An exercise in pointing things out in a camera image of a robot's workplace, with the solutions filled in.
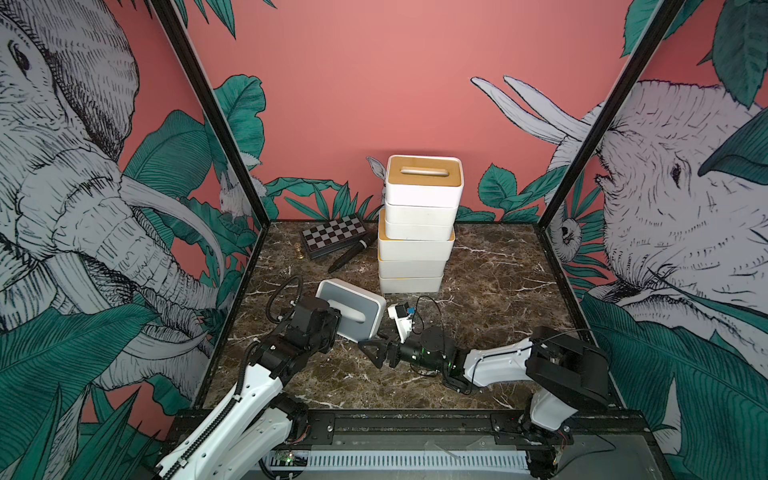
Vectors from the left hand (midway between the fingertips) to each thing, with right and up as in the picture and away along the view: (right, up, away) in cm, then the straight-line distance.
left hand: (345, 309), depth 78 cm
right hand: (+6, -6, -5) cm, 10 cm away
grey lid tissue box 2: (+5, 0, -4) cm, 6 cm away
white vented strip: (+14, -35, -8) cm, 38 cm away
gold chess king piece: (-22, +18, +27) cm, 39 cm away
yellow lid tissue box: (+18, +10, +12) cm, 24 cm away
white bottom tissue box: (+19, +5, +17) cm, 26 cm away
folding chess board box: (-10, +21, +33) cm, 41 cm away
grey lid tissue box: (+22, +21, -2) cm, 30 cm away
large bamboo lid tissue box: (+13, +16, +4) cm, 21 cm away
